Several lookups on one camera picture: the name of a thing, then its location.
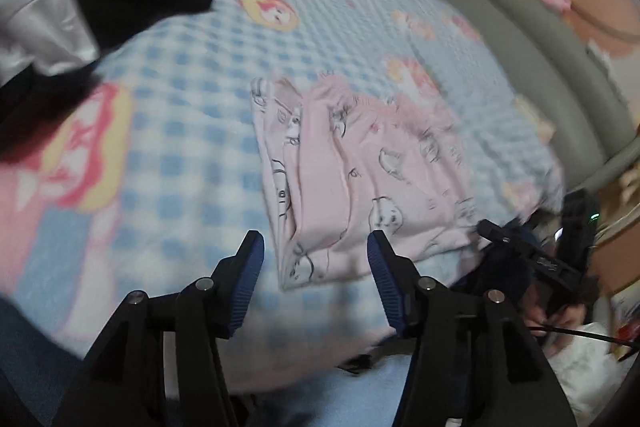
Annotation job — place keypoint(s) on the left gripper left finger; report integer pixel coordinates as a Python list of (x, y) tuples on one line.
[(209, 309)]

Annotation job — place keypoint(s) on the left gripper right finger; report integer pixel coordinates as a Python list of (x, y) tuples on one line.
[(423, 310)]

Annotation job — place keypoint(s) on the pink cartoon print garment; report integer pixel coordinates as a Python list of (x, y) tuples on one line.
[(338, 165)]

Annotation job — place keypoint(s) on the blue checkered cartoon blanket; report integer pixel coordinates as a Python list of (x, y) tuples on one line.
[(156, 176)]

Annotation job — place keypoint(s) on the black and white garment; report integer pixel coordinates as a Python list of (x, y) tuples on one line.
[(49, 51)]

